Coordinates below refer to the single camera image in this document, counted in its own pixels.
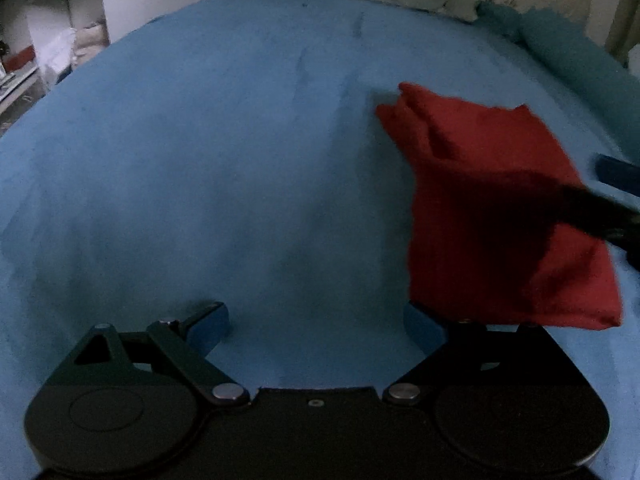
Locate red knit sweater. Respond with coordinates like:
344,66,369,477
375,82,624,332

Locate white cloth bag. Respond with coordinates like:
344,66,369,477
39,26,77,82

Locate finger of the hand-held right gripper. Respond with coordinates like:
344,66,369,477
594,153,640,197
546,179,640,247

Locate blue bed sheet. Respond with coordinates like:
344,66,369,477
0,0,640,480

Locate white shelf unit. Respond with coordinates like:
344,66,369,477
0,0,112,127

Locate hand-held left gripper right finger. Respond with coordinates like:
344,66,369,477
382,301,571,407

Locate teal rolled duvet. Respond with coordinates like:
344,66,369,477
476,2,640,162

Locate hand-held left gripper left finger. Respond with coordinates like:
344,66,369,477
72,301,250,407

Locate red storage box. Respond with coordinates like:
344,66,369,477
4,44,37,72

